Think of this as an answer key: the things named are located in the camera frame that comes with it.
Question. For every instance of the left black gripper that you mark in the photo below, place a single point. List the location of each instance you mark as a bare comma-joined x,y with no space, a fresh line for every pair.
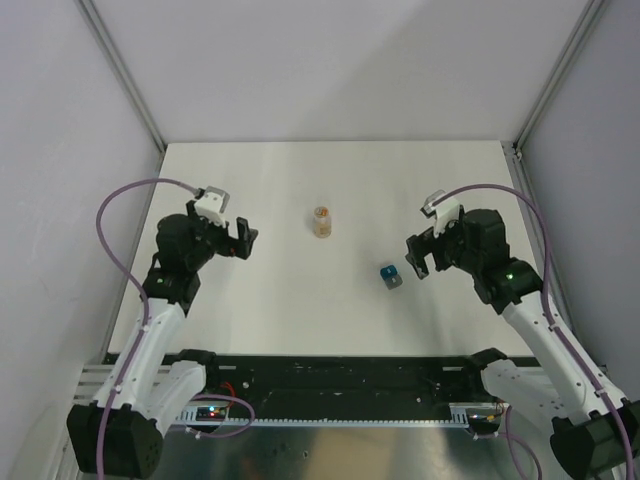
240,247

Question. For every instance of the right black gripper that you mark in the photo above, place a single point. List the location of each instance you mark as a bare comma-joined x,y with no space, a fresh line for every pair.
423,244

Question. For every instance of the teal pill box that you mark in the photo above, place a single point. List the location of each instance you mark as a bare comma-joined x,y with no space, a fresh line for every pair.
388,271

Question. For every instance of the clear pill bottle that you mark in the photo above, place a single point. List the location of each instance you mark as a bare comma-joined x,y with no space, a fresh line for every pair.
322,225

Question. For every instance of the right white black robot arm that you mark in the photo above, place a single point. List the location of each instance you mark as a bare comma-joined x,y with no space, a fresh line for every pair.
592,425

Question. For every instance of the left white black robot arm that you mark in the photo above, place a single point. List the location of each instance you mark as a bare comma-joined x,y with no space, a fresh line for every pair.
121,431

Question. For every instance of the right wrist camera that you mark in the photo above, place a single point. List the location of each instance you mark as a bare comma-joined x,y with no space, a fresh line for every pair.
442,209

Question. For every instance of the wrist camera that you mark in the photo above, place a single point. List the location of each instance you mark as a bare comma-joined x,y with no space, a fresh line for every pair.
211,205
442,209

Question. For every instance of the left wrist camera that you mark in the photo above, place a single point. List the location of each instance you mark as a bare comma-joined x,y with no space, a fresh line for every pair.
211,205

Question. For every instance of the right aluminium frame post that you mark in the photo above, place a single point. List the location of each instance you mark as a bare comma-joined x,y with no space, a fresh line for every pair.
576,42

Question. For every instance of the aluminium frame post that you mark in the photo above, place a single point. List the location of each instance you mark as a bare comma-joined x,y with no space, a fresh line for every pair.
576,42
99,30

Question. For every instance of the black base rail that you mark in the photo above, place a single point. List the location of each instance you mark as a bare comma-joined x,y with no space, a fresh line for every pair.
343,387

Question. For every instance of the grey slotted cable duct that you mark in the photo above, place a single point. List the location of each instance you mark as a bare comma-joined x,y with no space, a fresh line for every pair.
456,417

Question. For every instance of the shiny metal base plate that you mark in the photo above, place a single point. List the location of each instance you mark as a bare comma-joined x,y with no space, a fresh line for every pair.
336,453

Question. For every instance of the left aluminium frame post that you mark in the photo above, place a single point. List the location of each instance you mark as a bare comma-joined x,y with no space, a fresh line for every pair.
99,30

